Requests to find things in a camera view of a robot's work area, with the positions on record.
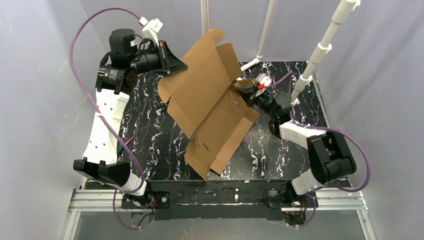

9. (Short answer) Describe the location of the brown cardboard box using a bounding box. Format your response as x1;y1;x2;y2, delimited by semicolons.
157;28;259;180

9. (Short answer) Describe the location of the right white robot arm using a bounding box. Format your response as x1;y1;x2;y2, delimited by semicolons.
236;85;357;200

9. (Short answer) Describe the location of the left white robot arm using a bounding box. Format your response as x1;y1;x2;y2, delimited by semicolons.
73;28;188;196

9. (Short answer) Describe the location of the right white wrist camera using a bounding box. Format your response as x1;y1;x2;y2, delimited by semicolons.
253;73;272;90

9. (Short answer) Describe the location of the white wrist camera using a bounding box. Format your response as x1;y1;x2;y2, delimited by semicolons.
253;73;272;90
138;17;164;46

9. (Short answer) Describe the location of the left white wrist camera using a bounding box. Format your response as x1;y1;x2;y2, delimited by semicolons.
138;17;164;46

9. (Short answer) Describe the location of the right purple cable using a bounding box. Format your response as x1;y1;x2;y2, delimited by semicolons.
264;71;372;229

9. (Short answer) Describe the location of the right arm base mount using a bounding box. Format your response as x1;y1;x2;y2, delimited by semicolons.
257;186;318;228

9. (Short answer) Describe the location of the white PVC pipe frame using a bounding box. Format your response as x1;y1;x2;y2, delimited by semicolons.
200;0;361;88

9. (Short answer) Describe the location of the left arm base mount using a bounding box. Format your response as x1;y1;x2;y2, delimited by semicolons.
120;190;171;221

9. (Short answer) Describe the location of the aluminium table frame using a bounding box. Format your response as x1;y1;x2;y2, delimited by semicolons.
62;180;376;240

